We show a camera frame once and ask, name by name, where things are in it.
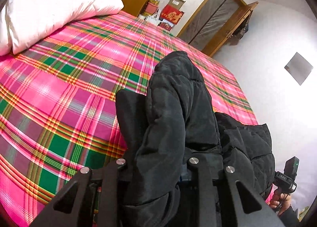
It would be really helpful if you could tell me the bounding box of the cardboard box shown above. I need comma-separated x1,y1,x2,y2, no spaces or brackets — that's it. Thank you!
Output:
168,0,185,10

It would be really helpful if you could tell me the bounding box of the wooden door frame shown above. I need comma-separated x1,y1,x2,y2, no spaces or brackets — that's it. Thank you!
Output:
177,0,258,57

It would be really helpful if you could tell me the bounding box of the pink plaid bed sheet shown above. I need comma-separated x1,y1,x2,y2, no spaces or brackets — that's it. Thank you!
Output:
0,10,275,227

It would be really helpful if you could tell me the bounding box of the grey wall panel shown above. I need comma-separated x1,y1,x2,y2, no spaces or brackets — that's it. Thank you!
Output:
284,52,313,85

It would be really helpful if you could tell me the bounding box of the right hand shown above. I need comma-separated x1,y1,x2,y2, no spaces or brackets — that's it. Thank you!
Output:
269,188,292,216

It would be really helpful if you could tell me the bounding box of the pink plastic bucket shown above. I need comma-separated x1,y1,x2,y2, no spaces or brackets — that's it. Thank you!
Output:
145,2,158,15

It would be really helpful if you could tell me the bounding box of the black puffer jacket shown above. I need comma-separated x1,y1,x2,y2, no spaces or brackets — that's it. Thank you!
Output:
116,51,275,226

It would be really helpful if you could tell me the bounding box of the red gift box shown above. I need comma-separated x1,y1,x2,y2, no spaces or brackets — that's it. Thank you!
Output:
160,5,184,24

